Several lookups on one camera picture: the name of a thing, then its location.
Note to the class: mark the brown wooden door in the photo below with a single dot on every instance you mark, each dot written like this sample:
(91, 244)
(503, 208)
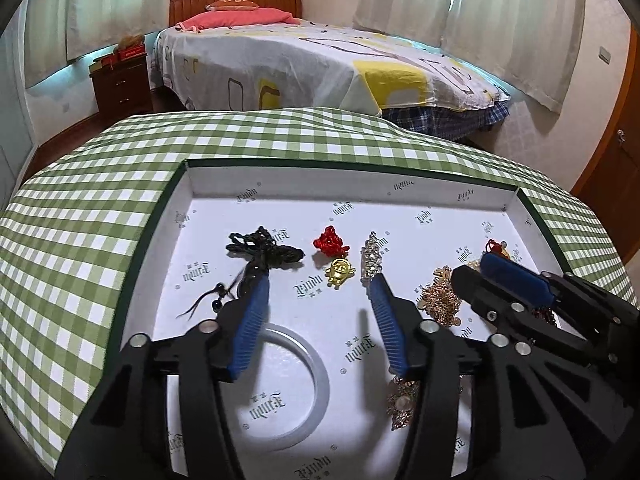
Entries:
(612, 175)

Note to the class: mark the pink pillow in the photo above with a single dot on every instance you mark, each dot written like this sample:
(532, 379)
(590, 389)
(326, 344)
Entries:
(235, 18)

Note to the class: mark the red gift box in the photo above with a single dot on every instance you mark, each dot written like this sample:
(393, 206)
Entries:
(130, 52)

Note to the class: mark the pale green window curtain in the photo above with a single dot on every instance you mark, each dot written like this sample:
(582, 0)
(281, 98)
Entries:
(100, 5)

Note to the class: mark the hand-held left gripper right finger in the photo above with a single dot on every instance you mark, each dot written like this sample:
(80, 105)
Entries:
(387, 320)

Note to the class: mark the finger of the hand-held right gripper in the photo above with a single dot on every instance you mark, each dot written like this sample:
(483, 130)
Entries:
(500, 305)
(520, 277)

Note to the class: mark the brown plush toy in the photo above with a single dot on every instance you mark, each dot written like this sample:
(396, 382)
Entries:
(131, 41)

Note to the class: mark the wide white curtain panel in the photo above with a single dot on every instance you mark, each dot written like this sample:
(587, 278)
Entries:
(515, 25)

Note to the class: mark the green tray box white lining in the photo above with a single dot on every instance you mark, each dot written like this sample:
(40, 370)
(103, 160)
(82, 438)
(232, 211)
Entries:
(310, 210)

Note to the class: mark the narrow white curtain panel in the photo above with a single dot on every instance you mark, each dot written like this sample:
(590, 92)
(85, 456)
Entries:
(405, 0)

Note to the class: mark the white yellow patterned bed sheet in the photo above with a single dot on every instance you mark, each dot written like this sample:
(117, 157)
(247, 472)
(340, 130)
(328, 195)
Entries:
(300, 65)

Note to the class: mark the orange cushion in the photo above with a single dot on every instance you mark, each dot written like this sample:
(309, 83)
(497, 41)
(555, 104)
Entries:
(232, 4)

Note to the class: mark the bed with wooden headboard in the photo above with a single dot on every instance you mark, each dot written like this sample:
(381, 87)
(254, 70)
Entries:
(280, 0)

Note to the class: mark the white jade bangle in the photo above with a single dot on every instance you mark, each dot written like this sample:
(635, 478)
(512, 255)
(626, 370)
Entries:
(320, 375)

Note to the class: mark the dark wooden nightstand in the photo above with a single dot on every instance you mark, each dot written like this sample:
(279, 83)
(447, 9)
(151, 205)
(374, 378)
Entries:
(125, 87)

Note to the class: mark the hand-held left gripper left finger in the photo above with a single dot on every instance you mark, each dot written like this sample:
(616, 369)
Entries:
(247, 325)

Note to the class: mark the silver door knob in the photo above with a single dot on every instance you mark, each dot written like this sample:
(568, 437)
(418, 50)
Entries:
(620, 135)

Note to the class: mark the white light switch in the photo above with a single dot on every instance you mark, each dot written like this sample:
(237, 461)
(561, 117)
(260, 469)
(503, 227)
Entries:
(605, 54)

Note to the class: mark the blue plaid blanket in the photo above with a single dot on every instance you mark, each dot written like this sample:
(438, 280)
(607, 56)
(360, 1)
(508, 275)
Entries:
(440, 120)

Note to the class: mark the green checkered tablecloth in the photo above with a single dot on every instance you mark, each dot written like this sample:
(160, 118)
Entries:
(90, 200)

